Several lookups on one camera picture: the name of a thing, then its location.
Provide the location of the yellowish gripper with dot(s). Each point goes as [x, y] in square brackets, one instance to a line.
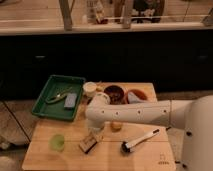
[96, 133]

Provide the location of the wooden felt eraser block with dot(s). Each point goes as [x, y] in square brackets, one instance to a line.
[88, 143]

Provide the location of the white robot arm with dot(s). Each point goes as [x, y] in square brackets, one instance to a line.
[195, 117]

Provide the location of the orange fruit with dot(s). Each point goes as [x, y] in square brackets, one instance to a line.
[116, 126]

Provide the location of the green plastic cup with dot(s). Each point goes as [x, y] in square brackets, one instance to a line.
[57, 142]

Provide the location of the dark brown bowl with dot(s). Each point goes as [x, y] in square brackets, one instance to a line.
[116, 94]

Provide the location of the grey sponge block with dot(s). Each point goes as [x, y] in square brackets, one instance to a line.
[70, 100]

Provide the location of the small yellow object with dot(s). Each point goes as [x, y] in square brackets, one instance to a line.
[99, 87]

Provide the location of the white cup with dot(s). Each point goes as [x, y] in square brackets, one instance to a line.
[89, 89]

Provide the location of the grey cloth in bowl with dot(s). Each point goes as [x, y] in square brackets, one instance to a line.
[132, 98]

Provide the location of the orange bowl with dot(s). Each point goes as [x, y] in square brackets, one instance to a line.
[138, 93]

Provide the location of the green plastic tray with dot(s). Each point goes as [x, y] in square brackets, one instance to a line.
[54, 85]

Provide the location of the white handled black brush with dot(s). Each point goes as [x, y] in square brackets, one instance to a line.
[127, 147]

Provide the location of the green handled peeler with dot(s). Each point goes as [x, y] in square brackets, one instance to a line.
[60, 96]

